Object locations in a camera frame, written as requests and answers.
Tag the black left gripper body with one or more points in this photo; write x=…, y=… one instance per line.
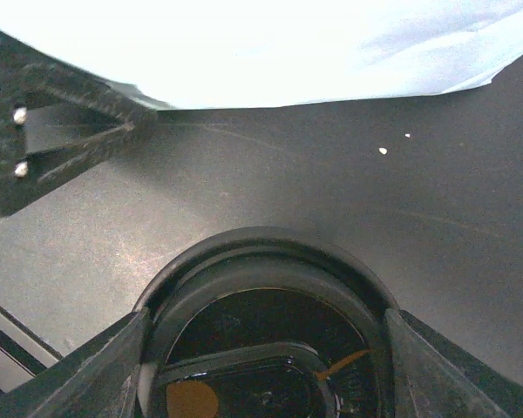
x=14, y=165

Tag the single black cup lid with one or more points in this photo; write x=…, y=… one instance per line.
x=265, y=322

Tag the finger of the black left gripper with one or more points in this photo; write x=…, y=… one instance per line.
x=49, y=81
x=50, y=169

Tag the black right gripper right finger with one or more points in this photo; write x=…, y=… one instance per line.
x=435, y=377

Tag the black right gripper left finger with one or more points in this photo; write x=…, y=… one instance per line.
x=99, y=379

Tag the light blue paper bag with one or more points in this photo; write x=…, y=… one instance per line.
x=234, y=54

